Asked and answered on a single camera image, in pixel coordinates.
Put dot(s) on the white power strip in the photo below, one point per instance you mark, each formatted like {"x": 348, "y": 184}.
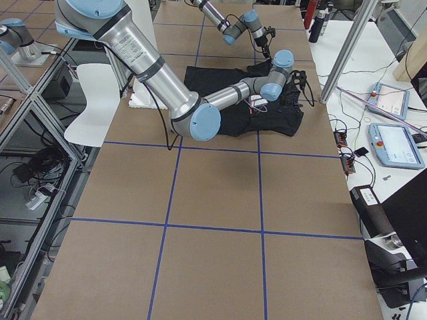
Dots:
{"x": 39, "y": 197}

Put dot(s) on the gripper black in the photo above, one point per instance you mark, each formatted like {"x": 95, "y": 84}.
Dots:
{"x": 262, "y": 41}
{"x": 289, "y": 90}

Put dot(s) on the white plastic chair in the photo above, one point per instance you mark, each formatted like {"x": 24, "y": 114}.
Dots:
{"x": 101, "y": 91}

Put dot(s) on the teach pendant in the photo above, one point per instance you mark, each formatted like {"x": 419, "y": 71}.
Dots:
{"x": 394, "y": 146}
{"x": 390, "y": 99}

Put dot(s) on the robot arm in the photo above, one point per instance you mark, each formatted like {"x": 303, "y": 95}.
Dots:
{"x": 111, "y": 23}
{"x": 232, "y": 27}

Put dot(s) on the upper teach pendant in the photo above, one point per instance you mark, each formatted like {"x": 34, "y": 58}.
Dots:
{"x": 390, "y": 99}

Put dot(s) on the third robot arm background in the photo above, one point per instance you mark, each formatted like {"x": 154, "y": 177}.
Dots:
{"x": 14, "y": 35}

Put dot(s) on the aluminium frame post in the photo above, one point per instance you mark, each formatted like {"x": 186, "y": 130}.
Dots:
{"x": 348, "y": 46}

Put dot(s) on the black bottle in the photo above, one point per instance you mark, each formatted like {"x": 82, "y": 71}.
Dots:
{"x": 317, "y": 26}

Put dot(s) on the black monitor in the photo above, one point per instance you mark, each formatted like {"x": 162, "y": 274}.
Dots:
{"x": 406, "y": 210}

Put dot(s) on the lower teach pendant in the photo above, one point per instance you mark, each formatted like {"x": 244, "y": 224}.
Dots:
{"x": 394, "y": 146}

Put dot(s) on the black t-shirt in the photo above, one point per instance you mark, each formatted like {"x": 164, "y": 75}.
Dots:
{"x": 283, "y": 115}

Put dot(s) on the black device box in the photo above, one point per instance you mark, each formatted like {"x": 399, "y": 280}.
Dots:
{"x": 370, "y": 211}

